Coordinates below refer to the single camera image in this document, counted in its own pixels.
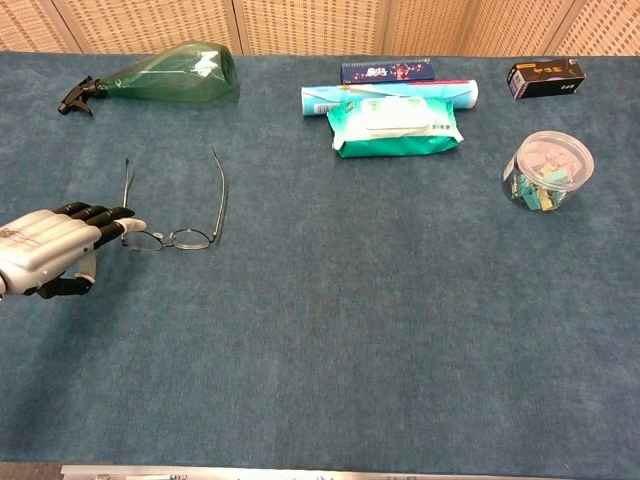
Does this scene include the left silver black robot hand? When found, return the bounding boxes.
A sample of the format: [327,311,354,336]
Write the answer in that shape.
[0,201,149,300]

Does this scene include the thin wire-frame eyeglasses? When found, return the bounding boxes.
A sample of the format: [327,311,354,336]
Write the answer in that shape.
[121,147,230,253]

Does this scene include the green plastic spray bottle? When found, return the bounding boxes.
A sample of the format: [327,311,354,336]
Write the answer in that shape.
[57,42,240,117]

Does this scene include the blue white cling film roll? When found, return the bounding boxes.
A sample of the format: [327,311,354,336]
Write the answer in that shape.
[300,78,480,118]

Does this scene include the blue felt table cloth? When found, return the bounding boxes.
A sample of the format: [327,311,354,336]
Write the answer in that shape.
[0,51,640,476]

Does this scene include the woven wicker folding screen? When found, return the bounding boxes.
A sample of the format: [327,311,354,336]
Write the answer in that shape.
[0,0,640,57]

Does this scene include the green wet wipes pack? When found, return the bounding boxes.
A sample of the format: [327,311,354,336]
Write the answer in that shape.
[326,96,465,159]

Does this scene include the long dark blue box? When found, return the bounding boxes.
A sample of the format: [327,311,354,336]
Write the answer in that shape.
[340,58,436,85]

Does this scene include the clear jar of binder clips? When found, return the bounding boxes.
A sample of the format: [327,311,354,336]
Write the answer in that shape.
[501,130,595,213]

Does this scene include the small black cardboard box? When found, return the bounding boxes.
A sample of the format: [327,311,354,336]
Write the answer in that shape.
[505,56,587,100]

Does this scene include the aluminium table edge rail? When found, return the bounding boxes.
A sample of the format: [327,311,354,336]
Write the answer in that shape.
[59,464,576,480]

